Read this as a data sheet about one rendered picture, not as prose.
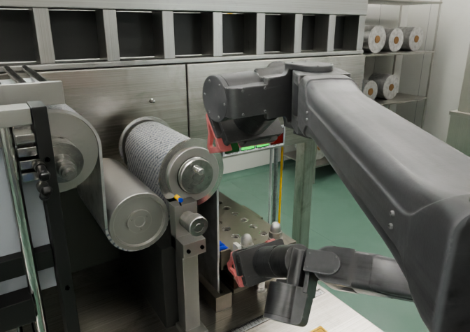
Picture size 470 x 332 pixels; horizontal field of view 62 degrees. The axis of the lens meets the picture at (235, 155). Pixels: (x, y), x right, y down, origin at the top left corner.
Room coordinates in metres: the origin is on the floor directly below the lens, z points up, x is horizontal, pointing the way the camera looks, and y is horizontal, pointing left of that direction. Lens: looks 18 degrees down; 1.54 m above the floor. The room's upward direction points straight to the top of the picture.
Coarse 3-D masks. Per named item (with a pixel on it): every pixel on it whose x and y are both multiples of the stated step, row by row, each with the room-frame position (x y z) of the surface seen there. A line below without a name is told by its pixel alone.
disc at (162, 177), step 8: (184, 144) 0.75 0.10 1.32; (192, 144) 0.76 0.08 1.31; (200, 144) 0.77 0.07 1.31; (168, 152) 0.73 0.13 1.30; (176, 152) 0.74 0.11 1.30; (168, 160) 0.73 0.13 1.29; (160, 168) 0.72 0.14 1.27; (168, 168) 0.73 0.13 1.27; (160, 176) 0.72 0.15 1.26; (160, 184) 0.72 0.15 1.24; (216, 184) 0.79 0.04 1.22; (168, 192) 0.73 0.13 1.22; (168, 200) 0.73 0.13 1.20; (176, 200) 0.74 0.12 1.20; (200, 200) 0.76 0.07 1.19
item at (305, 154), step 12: (300, 144) 1.61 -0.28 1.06; (312, 144) 1.61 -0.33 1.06; (300, 156) 1.61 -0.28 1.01; (312, 156) 1.61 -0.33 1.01; (300, 168) 1.60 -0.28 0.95; (312, 168) 1.61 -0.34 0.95; (300, 180) 1.60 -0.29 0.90; (312, 180) 1.61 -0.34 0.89; (300, 192) 1.60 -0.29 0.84; (300, 204) 1.59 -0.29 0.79; (300, 216) 1.59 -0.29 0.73; (300, 228) 1.59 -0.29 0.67; (300, 240) 1.59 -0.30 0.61
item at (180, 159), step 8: (184, 152) 0.74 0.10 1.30; (192, 152) 0.75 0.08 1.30; (200, 152) 0.76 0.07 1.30; (208, 152) 0.77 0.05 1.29; (176, 160) 0.73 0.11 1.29; (184, 160) 0.74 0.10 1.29; (208, 160) 0.77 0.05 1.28; (216, 160) 0.78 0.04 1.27; (176, 168) 0.73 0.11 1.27; (216, 168) 0.78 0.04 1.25; (168, 176) 0.72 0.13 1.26; (176, 176) 0.73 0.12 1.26; (216, 176) 0.78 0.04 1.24; (168, 184) 0.72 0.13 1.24; (176, 184) 0.73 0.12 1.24; (176, 192) 0.73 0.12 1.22; (184, 192) 0.74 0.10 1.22; (208, 192) 0.77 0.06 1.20
